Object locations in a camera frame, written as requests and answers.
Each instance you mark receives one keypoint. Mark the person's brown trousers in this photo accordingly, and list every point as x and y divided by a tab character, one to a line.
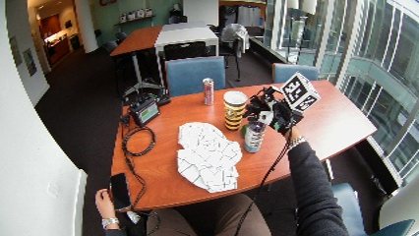
209	218

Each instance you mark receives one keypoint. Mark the framed wall picture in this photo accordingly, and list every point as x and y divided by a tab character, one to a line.
29	62
16	50

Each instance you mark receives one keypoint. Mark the black device with green screen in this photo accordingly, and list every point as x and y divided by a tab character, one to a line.
145	111

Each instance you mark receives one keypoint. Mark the red drink can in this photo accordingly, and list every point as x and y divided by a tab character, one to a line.
209	92

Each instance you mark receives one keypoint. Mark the black phone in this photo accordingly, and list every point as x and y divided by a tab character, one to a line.
120	191

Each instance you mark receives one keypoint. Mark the grey jacket on chair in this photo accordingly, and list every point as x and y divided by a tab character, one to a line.
234	34

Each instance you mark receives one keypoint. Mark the blue padded chair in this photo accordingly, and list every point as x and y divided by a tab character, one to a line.
352	209
194	75
290	71

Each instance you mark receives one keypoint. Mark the clear plastic bottle blue label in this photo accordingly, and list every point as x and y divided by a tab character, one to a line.
254	137

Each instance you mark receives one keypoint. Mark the wall shelf with frames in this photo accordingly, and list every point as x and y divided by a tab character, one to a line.
134	15

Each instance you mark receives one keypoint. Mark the white cube of black markers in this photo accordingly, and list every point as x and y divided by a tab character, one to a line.
298	91

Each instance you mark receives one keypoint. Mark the yellow black striped cup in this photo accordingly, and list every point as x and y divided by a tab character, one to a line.
234	113

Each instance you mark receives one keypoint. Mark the orange wooden table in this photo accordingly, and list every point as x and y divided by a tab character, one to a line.
140	39

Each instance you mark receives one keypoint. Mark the white table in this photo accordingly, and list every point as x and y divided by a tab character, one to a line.
187	32

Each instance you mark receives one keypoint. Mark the black chair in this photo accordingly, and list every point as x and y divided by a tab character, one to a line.
185	50

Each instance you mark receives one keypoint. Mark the silver wristwatch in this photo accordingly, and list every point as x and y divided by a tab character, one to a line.
109	222

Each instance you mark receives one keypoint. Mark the black tripod stand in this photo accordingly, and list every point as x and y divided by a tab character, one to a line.
146	88

